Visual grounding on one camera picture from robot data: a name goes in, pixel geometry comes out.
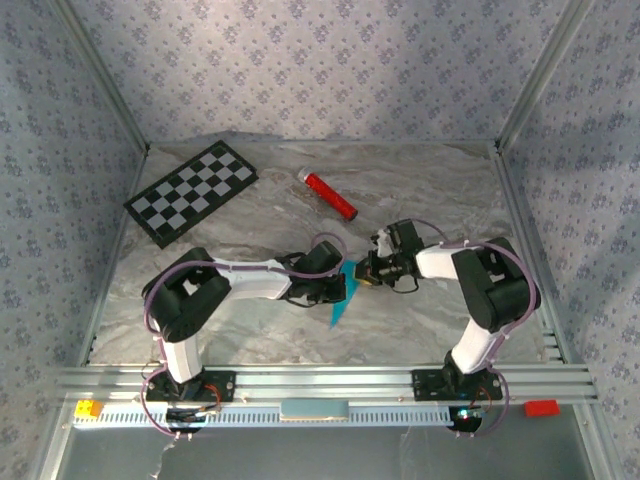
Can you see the blue cloth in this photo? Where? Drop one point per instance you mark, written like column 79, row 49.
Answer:
column 340, row 312

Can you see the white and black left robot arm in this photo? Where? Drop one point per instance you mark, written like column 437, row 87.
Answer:
column 255, row 280

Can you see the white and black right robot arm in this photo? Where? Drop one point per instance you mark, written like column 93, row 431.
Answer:
column 435, row 262

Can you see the red tube with clear cap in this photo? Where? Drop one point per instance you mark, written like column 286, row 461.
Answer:
column 330, row 196

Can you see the right controller board with LED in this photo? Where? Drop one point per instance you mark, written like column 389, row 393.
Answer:
column 465, row 415

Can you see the black and white checkerboard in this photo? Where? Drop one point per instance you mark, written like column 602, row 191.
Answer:
column 190, row 192

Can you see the red toy brick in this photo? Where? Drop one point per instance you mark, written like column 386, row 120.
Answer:
column 541, row 408

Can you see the yellow toy brick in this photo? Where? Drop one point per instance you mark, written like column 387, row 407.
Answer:
column 87, row 409

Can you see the long aluminium base rail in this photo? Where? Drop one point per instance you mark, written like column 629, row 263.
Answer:
column 320, row 382

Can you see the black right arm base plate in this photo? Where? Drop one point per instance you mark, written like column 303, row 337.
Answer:
column 425, row 385

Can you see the aluminium right side rail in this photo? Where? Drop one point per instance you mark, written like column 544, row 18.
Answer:
column 520, row 225

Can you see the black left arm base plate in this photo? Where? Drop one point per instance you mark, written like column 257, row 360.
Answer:
column 225, row 385

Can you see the slanted aluminium frame post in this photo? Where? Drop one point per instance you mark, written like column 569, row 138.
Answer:
column 541, row 75
column 104, row 75

